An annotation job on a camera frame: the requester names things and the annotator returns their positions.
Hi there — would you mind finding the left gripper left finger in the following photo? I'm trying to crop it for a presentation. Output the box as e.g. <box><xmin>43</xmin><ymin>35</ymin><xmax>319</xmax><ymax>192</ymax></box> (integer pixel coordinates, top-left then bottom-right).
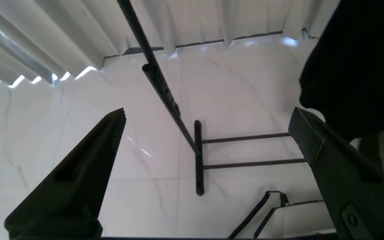
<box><xmin>3</xmin><ymin>107</ymin><xmax>127</xmax><ymax>239</ymax></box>

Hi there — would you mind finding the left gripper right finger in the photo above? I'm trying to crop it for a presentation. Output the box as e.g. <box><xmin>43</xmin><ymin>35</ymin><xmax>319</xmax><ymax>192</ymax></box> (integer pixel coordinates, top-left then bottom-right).
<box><xmin>287</xmin><ymin>106</ymin><xmax>384</xmax><ymax>239</ymax></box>

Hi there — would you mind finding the black garment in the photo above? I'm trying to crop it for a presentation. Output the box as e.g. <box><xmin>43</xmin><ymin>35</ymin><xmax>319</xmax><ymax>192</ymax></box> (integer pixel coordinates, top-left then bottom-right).
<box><xmin>299</xmin><ymin>0</ymin><xmax>384</xmax><ymax>143</ymax></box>

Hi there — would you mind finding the black clothes rack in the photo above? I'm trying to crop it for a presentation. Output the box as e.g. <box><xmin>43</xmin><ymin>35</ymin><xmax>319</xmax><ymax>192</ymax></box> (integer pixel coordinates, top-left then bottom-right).
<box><xmin>117</xmin><ymin>0</ymin><xmax>383</xmax><ymax>197</ymax></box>

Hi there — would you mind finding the white curtain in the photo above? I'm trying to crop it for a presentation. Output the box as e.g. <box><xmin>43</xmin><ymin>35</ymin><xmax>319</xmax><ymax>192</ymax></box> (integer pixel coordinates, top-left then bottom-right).
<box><xmin>0</xmin><ymin>0</ymin><xmax>341</xmax><ymax>89</ymax></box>

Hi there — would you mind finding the black cable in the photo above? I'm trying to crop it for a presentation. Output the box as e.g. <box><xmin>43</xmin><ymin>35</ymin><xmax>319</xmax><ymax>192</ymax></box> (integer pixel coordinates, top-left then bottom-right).
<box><xmin>228</xmin><ymin>190</ymin><xmax>290</xmax><ymax>239</ymax></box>

